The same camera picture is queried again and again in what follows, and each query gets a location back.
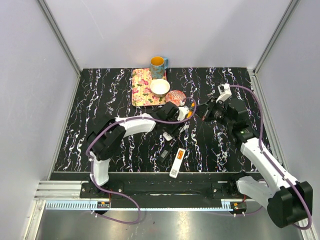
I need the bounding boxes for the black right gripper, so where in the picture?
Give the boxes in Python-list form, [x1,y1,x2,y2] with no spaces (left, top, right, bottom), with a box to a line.
[190,96,234,129]

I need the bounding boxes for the white remote control with batteries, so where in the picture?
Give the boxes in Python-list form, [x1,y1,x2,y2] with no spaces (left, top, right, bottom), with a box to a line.
[163,131,174,141]

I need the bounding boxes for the yellow handled screwdriver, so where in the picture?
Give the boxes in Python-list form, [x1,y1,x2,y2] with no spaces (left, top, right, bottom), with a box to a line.
[186,103,196,118]

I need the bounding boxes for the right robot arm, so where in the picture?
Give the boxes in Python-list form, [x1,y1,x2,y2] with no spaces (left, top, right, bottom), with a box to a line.
[195,98,313,229]

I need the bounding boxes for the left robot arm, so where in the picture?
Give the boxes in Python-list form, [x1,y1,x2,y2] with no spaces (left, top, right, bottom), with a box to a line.
[85,102,190,198]

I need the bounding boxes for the black remote control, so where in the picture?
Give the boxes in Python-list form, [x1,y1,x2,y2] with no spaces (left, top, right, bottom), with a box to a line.
[156,138,177,163]

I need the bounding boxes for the white remote with orange label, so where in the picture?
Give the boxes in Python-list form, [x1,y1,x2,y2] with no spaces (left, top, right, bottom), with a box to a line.
[169,148,186,179]

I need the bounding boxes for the orange patterned bowl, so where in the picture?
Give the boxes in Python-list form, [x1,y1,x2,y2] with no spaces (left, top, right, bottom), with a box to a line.
[165,90,186,107]

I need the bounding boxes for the white bowl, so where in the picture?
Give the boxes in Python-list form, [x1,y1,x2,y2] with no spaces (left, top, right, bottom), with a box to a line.
[150,78,171,98]

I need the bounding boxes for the floral rectangular tray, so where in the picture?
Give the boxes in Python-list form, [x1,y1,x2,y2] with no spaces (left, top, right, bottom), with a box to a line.
[131,68,165,107]

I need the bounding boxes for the blue butterfly mug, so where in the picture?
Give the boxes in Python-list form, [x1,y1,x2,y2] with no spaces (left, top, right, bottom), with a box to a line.
[150,56,169,79]

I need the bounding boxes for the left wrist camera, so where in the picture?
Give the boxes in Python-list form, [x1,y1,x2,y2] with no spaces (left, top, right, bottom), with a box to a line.
[177,106,189,121]

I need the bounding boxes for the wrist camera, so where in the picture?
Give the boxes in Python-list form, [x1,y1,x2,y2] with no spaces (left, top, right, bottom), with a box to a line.
[216,83,232,103]
[177,106,189,121]

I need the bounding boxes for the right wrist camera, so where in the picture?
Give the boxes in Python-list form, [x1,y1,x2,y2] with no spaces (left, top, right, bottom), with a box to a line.
[216,83,232,103]

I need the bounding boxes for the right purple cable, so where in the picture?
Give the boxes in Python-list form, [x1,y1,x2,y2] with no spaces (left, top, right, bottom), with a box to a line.
[199,84,313,230]

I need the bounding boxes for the purple cable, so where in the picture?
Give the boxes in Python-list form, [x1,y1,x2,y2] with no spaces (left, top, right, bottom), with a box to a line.
[85,96,198,224]
[199,84,313,230]

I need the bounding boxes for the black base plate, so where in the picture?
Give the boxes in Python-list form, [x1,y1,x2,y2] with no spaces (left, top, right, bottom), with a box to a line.
[80,172,243,210]

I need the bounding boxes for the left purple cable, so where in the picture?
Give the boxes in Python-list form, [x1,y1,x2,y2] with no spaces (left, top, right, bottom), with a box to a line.
[85,96,198,224]

